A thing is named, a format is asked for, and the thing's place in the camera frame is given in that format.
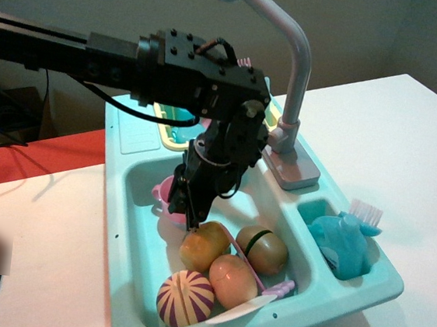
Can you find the yellow dish drying rack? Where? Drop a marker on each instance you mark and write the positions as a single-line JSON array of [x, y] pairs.
[[272, 114]]

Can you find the dark furniture at left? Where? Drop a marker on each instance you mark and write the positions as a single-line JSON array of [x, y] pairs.
[[25, 116]]

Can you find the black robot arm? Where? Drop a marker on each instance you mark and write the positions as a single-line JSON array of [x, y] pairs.
[[173, 69]]

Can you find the red cloth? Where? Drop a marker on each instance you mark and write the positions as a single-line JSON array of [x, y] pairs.
[[57, 154]]

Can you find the grey toy faucet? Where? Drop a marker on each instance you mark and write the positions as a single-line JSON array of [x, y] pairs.
[[285, 156]]

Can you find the blue toy cup lying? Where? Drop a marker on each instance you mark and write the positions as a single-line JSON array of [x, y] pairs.
[[181, 135]]

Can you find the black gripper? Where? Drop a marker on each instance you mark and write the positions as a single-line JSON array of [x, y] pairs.
[[215, 162]]

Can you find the blue toy soap bottle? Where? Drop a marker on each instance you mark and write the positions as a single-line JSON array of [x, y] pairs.
[[342, 242]]

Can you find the beige toy egg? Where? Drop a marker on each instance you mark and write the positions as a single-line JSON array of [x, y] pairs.
[[232, 281]]

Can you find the blue white dish brush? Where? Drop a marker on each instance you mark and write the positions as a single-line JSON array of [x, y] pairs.
[[366, 215]]

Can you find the pink white toy spatula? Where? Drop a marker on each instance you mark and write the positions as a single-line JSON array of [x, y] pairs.
[[265, 295]]

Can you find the pink plastic toy cup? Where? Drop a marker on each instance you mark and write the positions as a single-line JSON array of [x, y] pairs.
[[160, 192]]

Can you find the yellow toy potato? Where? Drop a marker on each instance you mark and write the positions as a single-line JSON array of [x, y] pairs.
[[203, 246]]

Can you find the pink toy fork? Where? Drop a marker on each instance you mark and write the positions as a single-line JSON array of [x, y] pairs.
[[244, 62]]

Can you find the purple striped toy onion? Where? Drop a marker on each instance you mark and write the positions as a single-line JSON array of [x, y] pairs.
[[185, 298]]

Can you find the brown toy kiwi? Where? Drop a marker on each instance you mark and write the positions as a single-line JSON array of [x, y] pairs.
[[265, 251]]

